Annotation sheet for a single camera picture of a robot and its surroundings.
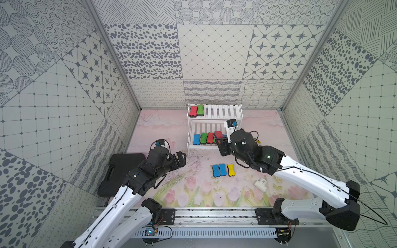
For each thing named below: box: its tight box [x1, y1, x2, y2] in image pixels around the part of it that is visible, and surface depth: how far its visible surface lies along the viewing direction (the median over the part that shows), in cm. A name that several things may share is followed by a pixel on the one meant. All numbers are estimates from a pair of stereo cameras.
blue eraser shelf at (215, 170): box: [211, 164, 220, 178], surface depth 92 cm
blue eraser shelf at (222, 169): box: [218, 163, 227, 176], surface depth 92 cm
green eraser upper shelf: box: [196, 104, 205, 117], surface depth 82 cm
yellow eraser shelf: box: [226, 163, 236, 177], surface depth 90 cm
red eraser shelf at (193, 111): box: [189, 105, 198, 117], surface depth 81 cm
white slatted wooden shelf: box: [186, 102, 244, 160], surface depth 85 cm
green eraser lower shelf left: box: [200, 132, 208, 144], surface depth 88 cm
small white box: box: [253, 177, 267, 192], surface depth 84 cm
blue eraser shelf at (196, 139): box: [193, 133, 201, 146], surface depth 88 cm
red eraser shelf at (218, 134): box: [213, 130, 223, 139], surface depth 72 cm
